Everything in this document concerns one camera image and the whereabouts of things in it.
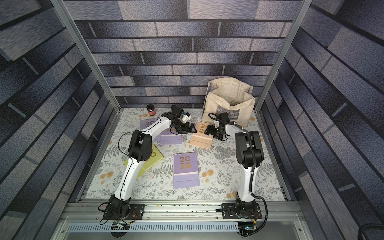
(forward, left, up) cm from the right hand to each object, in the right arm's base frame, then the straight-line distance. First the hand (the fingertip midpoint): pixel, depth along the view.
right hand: (209, 133), depth 103 cm
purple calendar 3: (-27, +15, -1) cm, 31 cm away
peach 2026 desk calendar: (-4, +7, -2) cm, 8 cm away
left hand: (0, +12, +3) cm, 12 cm away
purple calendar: (+9, +48, 0) cm, 49 cm away
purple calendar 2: (-4, +30, +1) cm, 30 cm away
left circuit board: (-55, +46, -2) cm, 71 cm away
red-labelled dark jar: (+17, +44, +7) cm, 48 cm away
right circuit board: (-54, -16, -3) cm, 56 cm away
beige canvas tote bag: (+26, -16, +12) cm, 33 cm away
